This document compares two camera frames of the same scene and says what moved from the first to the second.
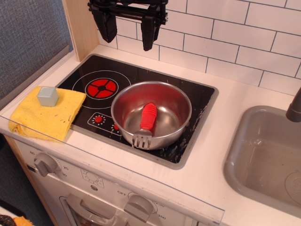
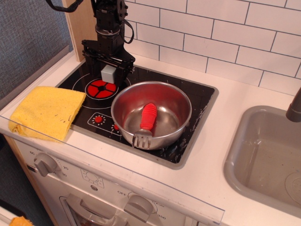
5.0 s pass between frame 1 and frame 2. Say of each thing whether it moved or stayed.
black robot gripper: moved
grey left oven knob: stayed
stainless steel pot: stayed
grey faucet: stayed
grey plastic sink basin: stayed
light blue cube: moved
